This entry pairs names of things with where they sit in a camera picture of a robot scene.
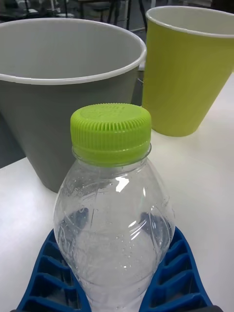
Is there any grey plastic waste bin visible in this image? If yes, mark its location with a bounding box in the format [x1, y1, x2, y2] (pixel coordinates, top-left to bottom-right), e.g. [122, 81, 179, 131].
[0, 17, 148, 194]

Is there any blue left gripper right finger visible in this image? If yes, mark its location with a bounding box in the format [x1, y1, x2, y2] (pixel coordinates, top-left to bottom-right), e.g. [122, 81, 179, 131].
[138, 225, 214, 312]

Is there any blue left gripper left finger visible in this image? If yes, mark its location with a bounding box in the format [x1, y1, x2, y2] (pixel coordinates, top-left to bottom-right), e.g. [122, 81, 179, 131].
[16, 228, 92, 312]

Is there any yellow-green plastic waste bin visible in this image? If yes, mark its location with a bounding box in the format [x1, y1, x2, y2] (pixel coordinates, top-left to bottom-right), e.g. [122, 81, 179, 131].
[142, 6, 234, 137]

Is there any clear bottle with green cap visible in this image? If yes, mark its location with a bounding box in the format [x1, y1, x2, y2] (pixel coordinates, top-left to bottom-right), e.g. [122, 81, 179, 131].
[53, 103, 176, 312]

